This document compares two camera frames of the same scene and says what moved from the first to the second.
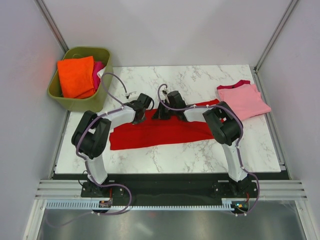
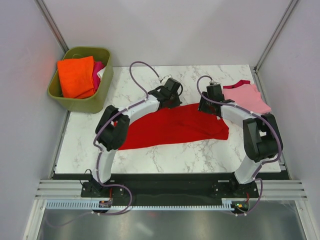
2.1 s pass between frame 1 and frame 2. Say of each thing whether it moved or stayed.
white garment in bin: stayed
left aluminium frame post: stayed
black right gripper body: moved
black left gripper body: moved
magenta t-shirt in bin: stayed
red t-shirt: stayed
